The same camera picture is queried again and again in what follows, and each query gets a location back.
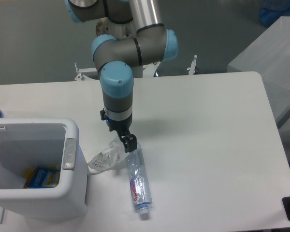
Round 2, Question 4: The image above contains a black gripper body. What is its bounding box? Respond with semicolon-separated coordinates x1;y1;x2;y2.
100;109;132;137

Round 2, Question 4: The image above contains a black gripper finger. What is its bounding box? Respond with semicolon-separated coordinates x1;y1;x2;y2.
119;132;137;153

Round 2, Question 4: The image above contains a clear plastic bag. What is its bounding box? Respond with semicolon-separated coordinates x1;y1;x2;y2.
87;137;130;175

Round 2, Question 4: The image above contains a crushed clear plastic bottle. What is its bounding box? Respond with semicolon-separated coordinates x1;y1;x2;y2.
126;143;153;220

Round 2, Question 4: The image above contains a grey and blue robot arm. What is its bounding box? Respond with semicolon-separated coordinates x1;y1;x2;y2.
65;0;178;152

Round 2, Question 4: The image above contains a white trash can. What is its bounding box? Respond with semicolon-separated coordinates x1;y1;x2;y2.
0;118;89;218

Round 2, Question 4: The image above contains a metal clamp bolt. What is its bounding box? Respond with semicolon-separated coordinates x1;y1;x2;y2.
187;54;198;75

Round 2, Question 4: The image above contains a blue yellow snack wrapper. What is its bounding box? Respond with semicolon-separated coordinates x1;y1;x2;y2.
23;167;60;189

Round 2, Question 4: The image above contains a grey covered box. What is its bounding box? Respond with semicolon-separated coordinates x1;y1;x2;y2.
227;16;290;127

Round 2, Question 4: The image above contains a blue plastic bag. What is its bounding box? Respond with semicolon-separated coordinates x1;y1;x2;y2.
259;0;290;27

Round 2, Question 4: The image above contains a white mounting bracket right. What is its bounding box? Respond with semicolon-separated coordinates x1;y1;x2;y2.
132;61;160;78

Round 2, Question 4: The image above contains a white mounting bracket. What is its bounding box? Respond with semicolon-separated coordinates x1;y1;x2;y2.
74;62;99;81
132;61;160;78

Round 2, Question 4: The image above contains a white mounting bracket left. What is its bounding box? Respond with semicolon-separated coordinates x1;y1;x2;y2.
74;62;99;81

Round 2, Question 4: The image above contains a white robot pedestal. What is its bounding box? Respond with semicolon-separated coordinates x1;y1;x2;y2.
95;18;144;79

